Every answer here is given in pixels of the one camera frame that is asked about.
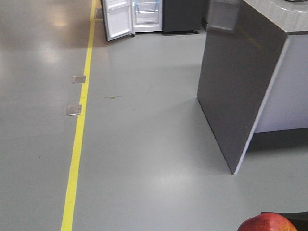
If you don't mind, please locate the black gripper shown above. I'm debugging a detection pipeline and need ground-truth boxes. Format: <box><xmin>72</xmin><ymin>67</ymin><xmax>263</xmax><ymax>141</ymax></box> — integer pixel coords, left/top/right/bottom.
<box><xmin>261</xmin><ymin>212</ymin><xmax>308</xmax><ymax>231</ymax></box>

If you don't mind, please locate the red yellow apple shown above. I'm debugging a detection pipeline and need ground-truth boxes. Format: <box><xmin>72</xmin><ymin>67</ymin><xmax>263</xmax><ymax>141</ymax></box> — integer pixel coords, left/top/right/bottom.
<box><xmin>238</xmin><ymin>213</ymin><xmax>298</xmax><ymax>231</ymax></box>

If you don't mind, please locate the white fridge door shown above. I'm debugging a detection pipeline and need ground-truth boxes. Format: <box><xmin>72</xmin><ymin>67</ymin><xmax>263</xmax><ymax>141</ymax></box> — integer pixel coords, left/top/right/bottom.
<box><xmin>101</xmin><ymin>0</ymin><xmax>133</xmax><ymax>42</ymax></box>

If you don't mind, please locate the dark grey fridge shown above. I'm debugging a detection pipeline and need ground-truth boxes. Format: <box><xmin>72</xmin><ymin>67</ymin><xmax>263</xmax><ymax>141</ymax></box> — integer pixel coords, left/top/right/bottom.
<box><xmin>131</xmin><ymin>0</ymin><xmax>204</xmax><ymax>34</ymax></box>

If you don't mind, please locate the grey kitchen island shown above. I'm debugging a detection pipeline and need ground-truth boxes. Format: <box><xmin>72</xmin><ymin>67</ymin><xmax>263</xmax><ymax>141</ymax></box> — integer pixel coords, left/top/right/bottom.
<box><xmin>197</xmin><ymin>0</ymin><xmax>308</xmax><ymax>174</ymax></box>

